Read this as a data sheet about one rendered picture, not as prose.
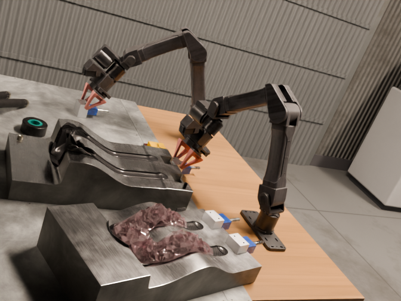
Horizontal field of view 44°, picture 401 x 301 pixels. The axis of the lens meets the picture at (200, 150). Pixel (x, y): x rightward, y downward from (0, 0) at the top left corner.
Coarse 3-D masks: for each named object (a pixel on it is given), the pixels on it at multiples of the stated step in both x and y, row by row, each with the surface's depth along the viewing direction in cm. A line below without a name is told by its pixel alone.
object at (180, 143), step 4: (180, 140) 170; (180, 144) 170; (184, 144) 172; (176, 148) 171; (184, 148) 175; (188, 148) 174; (176, 152) 171; (184, 152) 173; (200, 152) 171; (176, 156) 173; (180, 156) 173
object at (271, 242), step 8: (248, 216) 162; (256, 216) 164; (264, 216) 154; (272, 216) 153; (248, 224) 159; (256, 224) 156; (264, 224) 154; (272, 224) 154; (256, 232) 155; (264, 232) 155; (272, 232) 156; (264, 240) 152; (272, 240) 153; (272, 248) 149; (280, 248) 151
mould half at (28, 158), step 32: (32, 160) 136; (64, 160) 131; (96, 160) 134; (128, 160) 150; (160, 160) 157; (32, 192) 127; (64, 192) 131; (96, 192) 134; (128, 192) 138; (160, 192) 142; (192, 192) 146
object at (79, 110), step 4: (76, 100) 188; (80, 100) 187; (84, 100) 189; (76, 104) 187; (80, 104) 185; (84, 104) 186; (76, 108) 187; (80, 108) 185; (84, 108) 186; (92, 108) 188; (96, 108) 190; (76, 112) 187; (80, 112) 186; (84, 112) 187; (88, 112) 188; (92, 112) 189; (96, 112) 190; (104, 112) 194; (108, 112) 194; (80, 116) 187; (84, 116) 188
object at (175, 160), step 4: (172, 160) 169; (176, 160) 170; (176, 164) 167; (180, 164) 168; (180, 168) 169; (184, 168) 171; (188, 168) 172; (192, 168) 175; (196, 168) 176; (184, 172) 171; (188, 172) 172
